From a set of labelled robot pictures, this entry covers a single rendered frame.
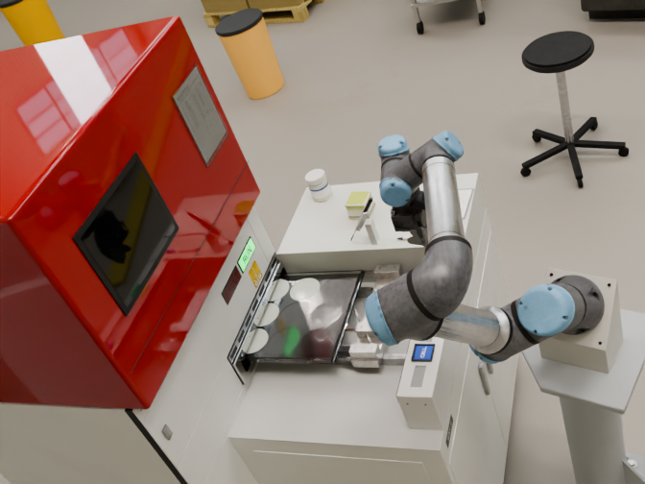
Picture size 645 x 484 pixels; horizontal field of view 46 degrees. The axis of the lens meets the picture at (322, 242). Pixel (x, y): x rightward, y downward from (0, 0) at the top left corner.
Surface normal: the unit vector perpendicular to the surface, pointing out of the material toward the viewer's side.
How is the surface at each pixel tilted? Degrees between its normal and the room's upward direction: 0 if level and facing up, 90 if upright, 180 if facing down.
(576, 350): 90
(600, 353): 90
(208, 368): 90
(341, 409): 0
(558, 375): 0
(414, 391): 0
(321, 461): 90
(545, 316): 44
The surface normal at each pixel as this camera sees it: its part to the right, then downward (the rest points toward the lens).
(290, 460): -0.27, 0.68
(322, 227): -0.31, -0.73
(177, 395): 0.91, -0.05
